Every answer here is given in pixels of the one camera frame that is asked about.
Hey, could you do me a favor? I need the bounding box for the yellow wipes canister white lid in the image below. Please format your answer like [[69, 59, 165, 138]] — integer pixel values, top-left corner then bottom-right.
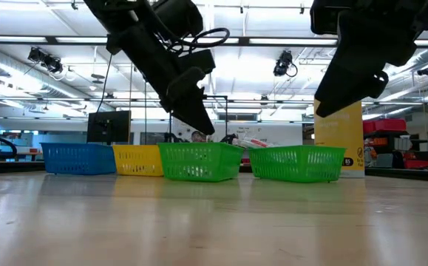
[[313, 98, 365, 179]]

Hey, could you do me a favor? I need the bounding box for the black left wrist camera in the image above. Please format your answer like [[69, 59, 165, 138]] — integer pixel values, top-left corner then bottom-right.
[[150, 0, 204, 38]]

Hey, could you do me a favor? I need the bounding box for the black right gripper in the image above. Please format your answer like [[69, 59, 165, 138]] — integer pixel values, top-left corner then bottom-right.
[[313, 0, 427, 118]]

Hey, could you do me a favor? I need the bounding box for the yellow plastic basket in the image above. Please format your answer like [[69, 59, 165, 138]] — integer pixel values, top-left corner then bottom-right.
[[112, 144, 165, 177]]

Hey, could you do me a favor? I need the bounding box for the red toothbrush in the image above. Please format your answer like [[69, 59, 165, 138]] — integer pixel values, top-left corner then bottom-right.
[[248, 137, 276, 149]]

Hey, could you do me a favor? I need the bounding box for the green plastic basket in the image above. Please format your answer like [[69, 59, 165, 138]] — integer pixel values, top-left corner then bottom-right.
[[248, 145, 347, 184], [157, 142, 245, 183]]

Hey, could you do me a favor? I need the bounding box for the blue plastic basket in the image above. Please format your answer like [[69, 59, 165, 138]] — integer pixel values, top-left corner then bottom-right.
[[40, 143, 118, 176]]

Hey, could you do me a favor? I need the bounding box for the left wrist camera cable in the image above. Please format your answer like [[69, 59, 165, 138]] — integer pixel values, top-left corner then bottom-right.
[[167, 27, 231, 56]]

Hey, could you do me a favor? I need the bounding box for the person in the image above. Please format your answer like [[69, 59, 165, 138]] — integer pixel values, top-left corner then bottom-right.
[[190, 130, 208, 143]]

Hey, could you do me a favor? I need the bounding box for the red storage bin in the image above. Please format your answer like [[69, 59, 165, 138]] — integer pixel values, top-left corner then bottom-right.
[[404, 159, 428, 170], [362, 117, 409, 134]]

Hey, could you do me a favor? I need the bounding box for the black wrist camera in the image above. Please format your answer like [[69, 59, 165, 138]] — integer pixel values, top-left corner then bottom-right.
[[150, 0, 204, 38], [309, 0, 342, 36]]

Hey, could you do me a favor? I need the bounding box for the black computer monitor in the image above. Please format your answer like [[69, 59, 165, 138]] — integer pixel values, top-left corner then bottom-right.
[[86, 110, 132, 146]]

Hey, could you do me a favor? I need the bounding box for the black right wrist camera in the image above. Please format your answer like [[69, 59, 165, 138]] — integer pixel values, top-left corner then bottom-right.
[[309, 0, 342, 36]]

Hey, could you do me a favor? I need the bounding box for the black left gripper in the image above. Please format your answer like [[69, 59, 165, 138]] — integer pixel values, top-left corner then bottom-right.
[[106, 21, 217, 136]]

